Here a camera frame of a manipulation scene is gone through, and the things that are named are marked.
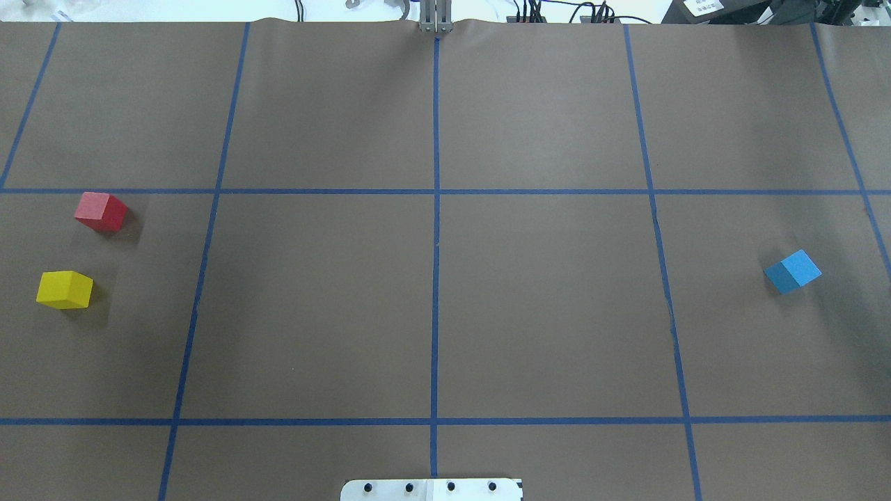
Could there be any red wooden block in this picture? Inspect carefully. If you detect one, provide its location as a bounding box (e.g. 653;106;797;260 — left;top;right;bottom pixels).
74;191;129;232

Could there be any blue wooden block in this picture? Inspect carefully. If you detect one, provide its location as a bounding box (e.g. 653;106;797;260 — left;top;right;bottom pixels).
763;248;822;294

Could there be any yellow wooden block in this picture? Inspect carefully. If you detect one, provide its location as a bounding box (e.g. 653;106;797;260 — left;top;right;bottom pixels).
36;271;93;310

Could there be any grey aluminium post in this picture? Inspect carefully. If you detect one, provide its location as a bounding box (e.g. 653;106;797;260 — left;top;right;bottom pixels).
419;0;454;34

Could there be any white camera stand base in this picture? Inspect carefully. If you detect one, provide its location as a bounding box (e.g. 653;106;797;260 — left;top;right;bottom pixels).
340;477;524;500

